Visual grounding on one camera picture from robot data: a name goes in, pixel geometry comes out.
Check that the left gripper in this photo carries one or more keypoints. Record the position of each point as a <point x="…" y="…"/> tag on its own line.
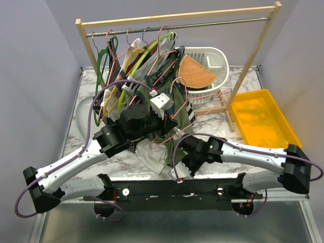
<point x="166" y="125"/>

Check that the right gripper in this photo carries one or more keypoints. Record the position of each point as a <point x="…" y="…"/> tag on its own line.
<point x="193" y="170"/>

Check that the pink wire hanger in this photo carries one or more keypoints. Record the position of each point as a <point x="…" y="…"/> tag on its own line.
<point x="196" y="112"/>

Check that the white tank top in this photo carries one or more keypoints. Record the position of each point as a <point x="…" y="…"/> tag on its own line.
<point x="177" y="134"/>

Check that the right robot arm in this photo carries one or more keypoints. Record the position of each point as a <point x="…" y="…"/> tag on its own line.
<point x="281" y="167"/>

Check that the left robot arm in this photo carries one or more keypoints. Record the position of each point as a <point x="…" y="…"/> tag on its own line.
<point x="48" y="186"/>

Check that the pink hanger under green top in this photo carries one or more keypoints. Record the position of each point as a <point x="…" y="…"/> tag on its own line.
<point x="142" y="92"/>

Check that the white cloth under green top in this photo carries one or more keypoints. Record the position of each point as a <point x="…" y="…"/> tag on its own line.
<point x="154" y="159"/>

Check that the striped cloth right of top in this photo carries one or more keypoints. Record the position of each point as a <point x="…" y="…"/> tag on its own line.
<point x="191" y="115"/>

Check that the green graphic tank top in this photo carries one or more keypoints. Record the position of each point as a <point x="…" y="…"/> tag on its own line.
<point x="162" y="81"/>

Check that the lime green plastic hanger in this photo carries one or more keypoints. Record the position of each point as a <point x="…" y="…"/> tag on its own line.
<point x="148" y="61"/>

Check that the black white striped top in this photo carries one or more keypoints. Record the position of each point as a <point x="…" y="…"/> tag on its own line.
<point x="114" y="100"/>

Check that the yellow plastic hanger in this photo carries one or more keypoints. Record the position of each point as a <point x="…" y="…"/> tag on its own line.
<point x="108" y="94"/>

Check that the pink hanger at left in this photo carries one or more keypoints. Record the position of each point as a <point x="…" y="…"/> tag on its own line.
<point x="109" y="53"/>

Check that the orange woven fan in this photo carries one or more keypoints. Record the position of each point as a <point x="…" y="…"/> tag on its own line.
<point x="194" y="75"/>

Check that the white oval plate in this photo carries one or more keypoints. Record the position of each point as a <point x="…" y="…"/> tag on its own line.
<point x="82" y="113"/>

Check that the yellow plastic tray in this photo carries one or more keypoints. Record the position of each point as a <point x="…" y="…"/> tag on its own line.
<point x="261" y="121"/>

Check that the white plastic laundry basket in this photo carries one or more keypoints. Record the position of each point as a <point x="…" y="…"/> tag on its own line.
<point x="216" y="62"/>

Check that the metal hanging rod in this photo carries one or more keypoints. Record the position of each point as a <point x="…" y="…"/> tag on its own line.
<point x="174" y="27"/>

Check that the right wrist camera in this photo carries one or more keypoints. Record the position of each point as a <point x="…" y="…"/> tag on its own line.
<point x="182" y="171"/>

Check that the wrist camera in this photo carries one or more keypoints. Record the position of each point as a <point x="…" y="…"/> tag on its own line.
<point x="182" y="171"/>
<point x="161" y="103"/>

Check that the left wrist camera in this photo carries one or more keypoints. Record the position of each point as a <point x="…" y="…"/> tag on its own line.
<point x="161" y="103"/>

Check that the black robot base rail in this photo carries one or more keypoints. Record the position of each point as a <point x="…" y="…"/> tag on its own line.
<point x="168" y="195"/>

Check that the wooden clothes rack frame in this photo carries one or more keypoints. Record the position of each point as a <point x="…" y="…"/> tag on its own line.
<point x="271" y="10"/>

